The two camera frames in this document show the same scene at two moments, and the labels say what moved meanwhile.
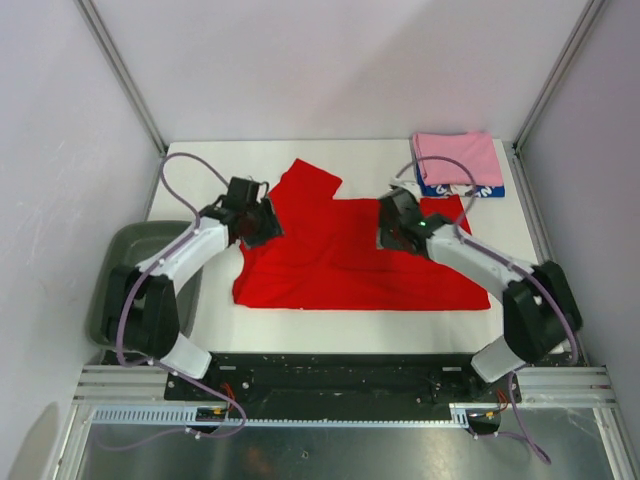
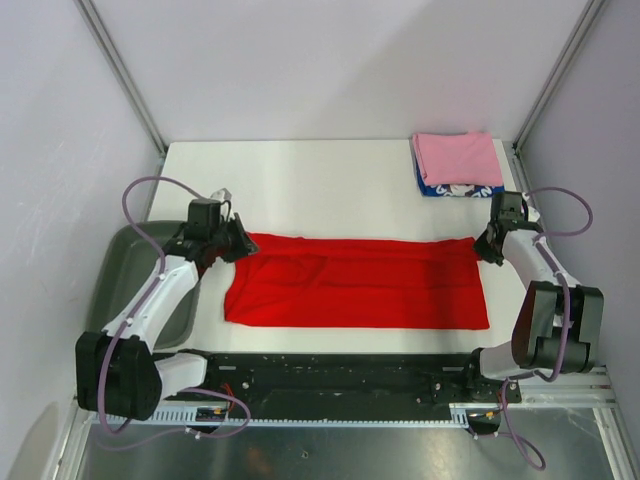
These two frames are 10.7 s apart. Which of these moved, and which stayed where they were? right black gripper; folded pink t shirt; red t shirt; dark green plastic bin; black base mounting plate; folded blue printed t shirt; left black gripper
Moved: left black gripper; right black gripper; red t shirt
Stayed: dark green plastic bin; black base mounting plate; folded blue printed t shirt; folded pink t shirt
